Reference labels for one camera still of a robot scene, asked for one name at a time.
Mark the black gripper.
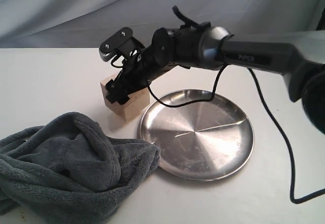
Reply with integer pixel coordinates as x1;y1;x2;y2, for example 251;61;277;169
105;56;152;105

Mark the light wooden cube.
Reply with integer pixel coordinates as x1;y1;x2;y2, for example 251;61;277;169
100;74;150;122

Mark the grey fleece towel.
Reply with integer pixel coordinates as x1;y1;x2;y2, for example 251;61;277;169
1;112;160;223

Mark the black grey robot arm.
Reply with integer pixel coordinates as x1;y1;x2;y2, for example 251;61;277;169
99;7;324;132

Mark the round stainless steel plate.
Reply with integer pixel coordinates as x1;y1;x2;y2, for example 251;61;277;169
138;89;254;181

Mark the grey backdrop cloth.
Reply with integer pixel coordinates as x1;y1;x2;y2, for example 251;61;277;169
1;0;324;48

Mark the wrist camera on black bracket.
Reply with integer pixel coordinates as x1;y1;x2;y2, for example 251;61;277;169
99;27;145;62

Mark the thin black camera cable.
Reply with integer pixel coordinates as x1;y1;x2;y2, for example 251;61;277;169
146;65;226;108

